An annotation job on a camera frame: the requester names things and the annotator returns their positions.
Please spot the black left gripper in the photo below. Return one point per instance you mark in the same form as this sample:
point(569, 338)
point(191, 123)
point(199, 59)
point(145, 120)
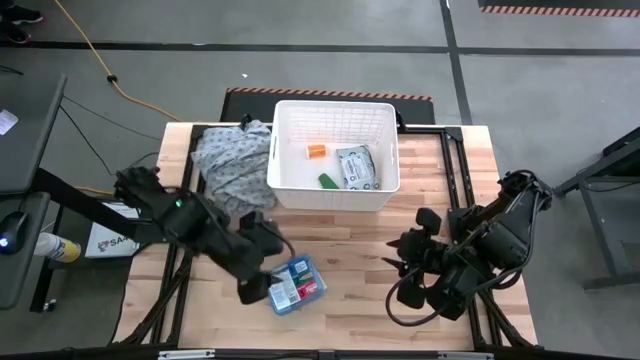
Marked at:
point(250, 255)

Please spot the white plastic mesh basket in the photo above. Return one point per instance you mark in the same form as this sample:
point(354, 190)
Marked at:
point(300, 170)

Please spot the dark grey keyboard tray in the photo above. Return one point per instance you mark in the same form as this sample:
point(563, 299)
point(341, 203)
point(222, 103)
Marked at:
point(22, 280)

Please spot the grey wipes packet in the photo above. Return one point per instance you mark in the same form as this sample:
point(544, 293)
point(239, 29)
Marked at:
point(358, 169)

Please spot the grey metal cart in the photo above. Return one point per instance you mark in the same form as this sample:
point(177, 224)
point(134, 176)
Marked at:
point(600, 200)

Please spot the green bandage roll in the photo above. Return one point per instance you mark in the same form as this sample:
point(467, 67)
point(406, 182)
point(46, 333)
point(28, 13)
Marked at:
point(328, 181)

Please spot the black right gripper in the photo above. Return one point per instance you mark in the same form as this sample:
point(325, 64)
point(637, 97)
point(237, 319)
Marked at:
point(425, 255)

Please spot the black computer mouse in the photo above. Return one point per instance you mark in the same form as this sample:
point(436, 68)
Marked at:
point(14, 232)

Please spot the silver metal bracket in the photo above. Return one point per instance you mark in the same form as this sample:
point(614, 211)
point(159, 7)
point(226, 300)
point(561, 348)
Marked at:
point(465, 356)
point(185, 355)

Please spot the blue first aid kit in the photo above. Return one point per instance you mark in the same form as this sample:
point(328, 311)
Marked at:
point(300, 285)

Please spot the person's shoe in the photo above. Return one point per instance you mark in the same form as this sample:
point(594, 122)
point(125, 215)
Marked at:
point(12, 34)
point(22, 16)

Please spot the black mat striped edge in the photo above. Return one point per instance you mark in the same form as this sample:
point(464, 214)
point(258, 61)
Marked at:
point(250, 107)

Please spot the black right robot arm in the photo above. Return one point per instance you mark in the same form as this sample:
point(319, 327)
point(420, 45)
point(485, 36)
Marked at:
point(505, 235)

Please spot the black desk leg beam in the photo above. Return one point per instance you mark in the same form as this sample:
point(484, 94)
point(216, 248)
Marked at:
point(75, 197)

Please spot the white yellow spray bottle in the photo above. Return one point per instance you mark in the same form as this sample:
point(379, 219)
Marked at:
point(57, 247)

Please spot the white round cap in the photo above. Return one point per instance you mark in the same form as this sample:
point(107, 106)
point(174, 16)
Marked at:
point(316, 151)

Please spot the white paper note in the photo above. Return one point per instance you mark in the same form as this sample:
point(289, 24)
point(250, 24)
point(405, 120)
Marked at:
point(7, 122)

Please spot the white box with logo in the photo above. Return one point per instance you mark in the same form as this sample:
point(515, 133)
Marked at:
point(107, 245)

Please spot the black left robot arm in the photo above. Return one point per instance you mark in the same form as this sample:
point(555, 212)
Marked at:
point(185, 220)

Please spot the grey patterned cloth gown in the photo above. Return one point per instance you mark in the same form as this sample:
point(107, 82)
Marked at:
point(235, 160)

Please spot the dark grey desk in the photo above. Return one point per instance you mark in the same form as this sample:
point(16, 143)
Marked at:
point(25, 150)

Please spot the black round clamp knob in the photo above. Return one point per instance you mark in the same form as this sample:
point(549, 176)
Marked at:
point(401, 121)
point(245, 121)

